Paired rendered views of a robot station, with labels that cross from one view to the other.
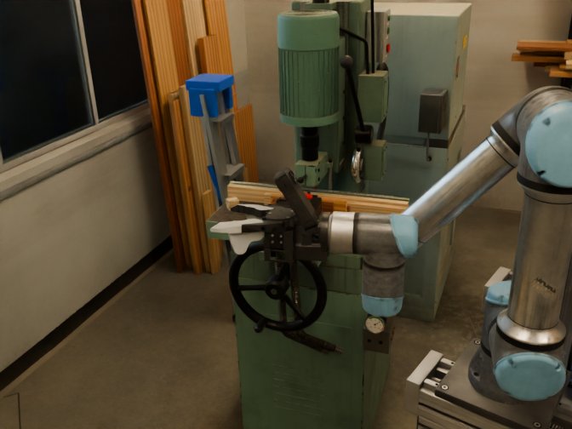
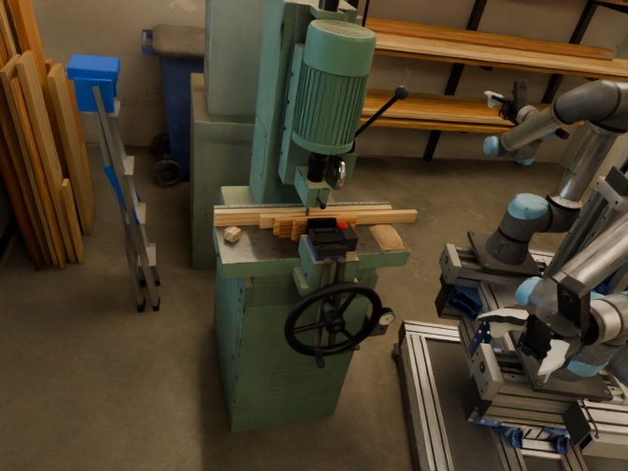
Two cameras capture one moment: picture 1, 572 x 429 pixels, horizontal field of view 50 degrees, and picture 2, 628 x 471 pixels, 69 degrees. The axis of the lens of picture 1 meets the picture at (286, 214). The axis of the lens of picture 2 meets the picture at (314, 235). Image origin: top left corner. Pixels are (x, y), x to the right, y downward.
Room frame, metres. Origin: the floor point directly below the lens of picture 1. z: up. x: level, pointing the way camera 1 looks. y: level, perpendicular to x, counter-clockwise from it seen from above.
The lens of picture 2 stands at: (0.85, 0.73, 1.75)
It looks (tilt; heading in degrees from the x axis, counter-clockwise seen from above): 36 degrees down; 317
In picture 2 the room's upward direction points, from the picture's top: 12 degrees clockwise
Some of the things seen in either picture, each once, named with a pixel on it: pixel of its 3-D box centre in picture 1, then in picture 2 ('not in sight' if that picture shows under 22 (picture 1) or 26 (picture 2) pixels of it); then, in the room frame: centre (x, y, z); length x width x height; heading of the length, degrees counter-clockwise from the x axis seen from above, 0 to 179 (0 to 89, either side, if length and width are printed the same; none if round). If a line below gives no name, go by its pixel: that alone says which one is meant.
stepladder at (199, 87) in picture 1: (230, 202); (123, 199); (2.61, 0.26, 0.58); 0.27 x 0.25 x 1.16; 69
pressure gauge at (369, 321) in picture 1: (375, 323); (384, 317); (1.50, -0.26, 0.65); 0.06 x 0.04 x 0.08; 71
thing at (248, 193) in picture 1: (314, 200); (307, 215); (1.80, -0.09, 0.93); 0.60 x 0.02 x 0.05; 71
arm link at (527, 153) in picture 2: not in sight; (523, 149); (1.63, -0.97, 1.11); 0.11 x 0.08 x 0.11; 67
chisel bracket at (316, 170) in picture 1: (312, 170); (311, 188); (1.80, -0.09, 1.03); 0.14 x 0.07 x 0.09; 161
